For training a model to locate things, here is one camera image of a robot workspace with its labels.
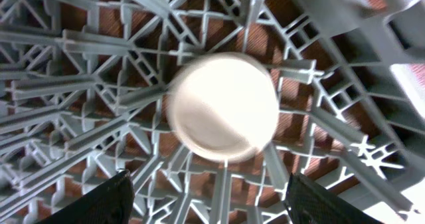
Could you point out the grey dishwasher rack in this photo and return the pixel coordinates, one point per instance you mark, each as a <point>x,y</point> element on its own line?
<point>85,91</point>

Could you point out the pink bowl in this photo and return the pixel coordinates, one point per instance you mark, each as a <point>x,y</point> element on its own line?
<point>223,107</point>

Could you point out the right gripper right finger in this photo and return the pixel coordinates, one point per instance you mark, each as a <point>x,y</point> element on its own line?
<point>309,202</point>

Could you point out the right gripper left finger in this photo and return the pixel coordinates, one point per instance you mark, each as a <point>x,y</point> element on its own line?
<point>111,202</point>

